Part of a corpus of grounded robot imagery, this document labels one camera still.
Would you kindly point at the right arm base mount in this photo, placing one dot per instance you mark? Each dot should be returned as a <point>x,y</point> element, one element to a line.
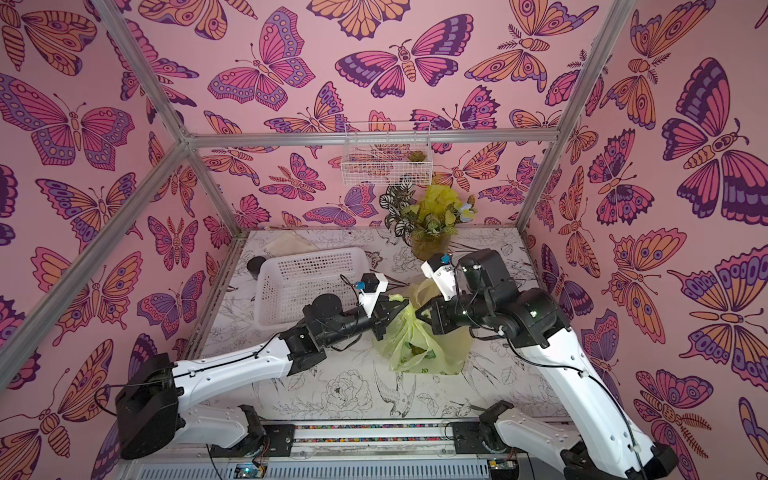
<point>481,436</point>

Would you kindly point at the beige cloth pad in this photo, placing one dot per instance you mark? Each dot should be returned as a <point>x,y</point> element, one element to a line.
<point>289,243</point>

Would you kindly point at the white perforated plastic basket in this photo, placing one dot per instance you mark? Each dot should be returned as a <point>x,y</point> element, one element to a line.
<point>287,284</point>

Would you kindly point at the aluminium front rail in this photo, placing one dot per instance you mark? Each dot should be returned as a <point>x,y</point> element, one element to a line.
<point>368,449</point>

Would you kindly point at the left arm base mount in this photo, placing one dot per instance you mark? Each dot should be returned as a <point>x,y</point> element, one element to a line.
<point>261,440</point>

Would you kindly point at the yellow-green plastic bag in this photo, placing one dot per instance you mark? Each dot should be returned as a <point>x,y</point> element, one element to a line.
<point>410,346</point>

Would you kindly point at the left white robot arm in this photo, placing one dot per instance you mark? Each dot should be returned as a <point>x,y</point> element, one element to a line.
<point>161,403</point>

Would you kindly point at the white wire wall basket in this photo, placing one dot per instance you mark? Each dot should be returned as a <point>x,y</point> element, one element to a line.
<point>376,153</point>

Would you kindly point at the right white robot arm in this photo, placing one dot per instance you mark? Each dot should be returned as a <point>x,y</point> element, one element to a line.
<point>616,448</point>

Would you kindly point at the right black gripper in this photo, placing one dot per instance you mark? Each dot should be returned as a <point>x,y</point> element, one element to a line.
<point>442,312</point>

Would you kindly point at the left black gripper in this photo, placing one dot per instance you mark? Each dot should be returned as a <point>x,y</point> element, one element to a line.
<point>379,318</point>

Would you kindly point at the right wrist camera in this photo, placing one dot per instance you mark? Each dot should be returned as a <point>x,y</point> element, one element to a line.
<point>440,269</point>

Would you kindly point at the potted plant with yellow-green leaves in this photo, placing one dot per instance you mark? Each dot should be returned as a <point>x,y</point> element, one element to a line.
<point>428,224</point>

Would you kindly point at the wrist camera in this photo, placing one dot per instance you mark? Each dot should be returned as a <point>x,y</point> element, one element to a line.
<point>440,269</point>
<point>369,288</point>

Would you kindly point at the small plant in wire basket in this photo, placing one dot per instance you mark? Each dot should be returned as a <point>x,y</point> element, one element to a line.
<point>417,156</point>

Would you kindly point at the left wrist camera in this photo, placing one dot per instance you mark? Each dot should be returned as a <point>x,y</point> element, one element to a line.
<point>369,288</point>

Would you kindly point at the small black round jar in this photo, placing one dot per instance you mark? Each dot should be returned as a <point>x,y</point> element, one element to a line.
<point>254,266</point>

